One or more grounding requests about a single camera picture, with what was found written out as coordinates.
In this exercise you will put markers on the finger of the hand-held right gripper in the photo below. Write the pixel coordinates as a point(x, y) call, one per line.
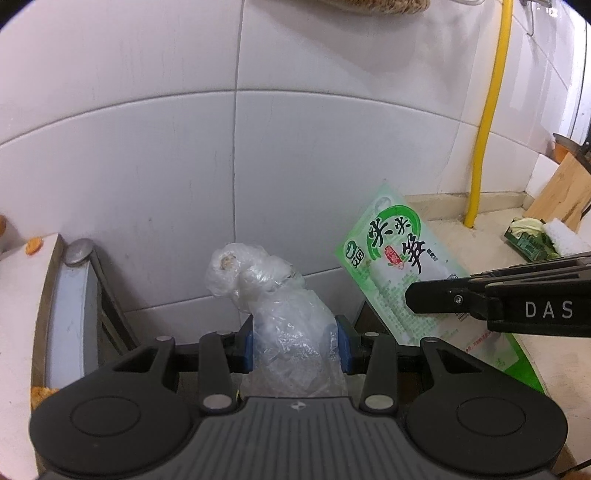
point(438, 297)
point(554, 261)

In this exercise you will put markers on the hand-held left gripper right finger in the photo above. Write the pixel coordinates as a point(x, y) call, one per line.
point(340, 346)

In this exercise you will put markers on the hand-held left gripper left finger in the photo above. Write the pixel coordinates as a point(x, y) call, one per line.
point(248, 346)

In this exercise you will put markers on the clear plastic bag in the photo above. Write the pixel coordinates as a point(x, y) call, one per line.
point(286, 332)

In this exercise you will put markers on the green snack packet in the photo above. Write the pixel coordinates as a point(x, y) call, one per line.
point(392, 249)

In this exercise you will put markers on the large dark green leaf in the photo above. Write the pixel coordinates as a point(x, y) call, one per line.
point(526, 245)

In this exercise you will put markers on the wooden knife block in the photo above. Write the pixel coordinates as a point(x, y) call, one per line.
point(563, 194)

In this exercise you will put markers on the yellow pipe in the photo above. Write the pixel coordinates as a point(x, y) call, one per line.
point(485, 138)

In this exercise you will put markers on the orange peel piece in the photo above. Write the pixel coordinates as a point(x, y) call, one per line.
point(44, 396)
point(33, 245)

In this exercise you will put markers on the bag of dried noodles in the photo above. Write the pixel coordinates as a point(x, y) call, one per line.
point(360, 5)

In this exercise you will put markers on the grey metal rail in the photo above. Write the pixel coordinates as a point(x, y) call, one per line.
point(69, 300)

